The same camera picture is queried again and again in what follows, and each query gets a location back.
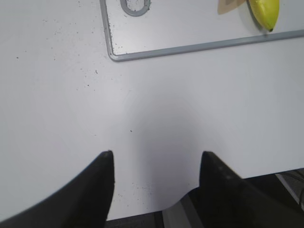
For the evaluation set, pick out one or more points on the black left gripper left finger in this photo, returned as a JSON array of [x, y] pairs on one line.
[[83, 203]]

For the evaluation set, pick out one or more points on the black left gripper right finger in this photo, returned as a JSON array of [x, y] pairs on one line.
[[228, 201]]

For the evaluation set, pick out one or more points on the white grey-rimmed cutting board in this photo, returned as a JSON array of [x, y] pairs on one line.
[[139, 29]]

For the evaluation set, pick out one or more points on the yellow plastic banana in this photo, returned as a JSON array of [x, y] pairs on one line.
[[265, 12]]

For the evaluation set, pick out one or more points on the grey table leg frame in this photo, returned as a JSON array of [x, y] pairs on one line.
[[184, 213]]

